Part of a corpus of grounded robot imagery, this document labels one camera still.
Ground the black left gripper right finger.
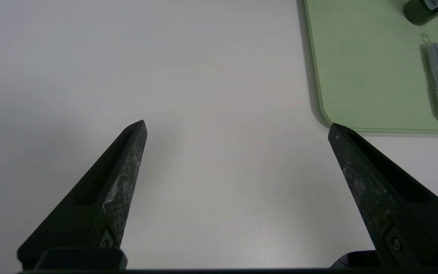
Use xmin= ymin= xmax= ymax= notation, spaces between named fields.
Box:
xmin=328 ymin=123 xmax=438 ymax=269

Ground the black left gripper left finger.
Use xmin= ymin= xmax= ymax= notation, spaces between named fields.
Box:
xmin=17 ymin=120 xmax=148 ymax=269

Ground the dark conical cosmetic tube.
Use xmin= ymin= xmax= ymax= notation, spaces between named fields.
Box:
xmin=403 ymin=0 xmax=438 ymax=26

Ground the light green plastic tray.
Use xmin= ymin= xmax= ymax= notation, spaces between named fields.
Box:
xmin=303 ymin=0 xmax=438 ymax=134

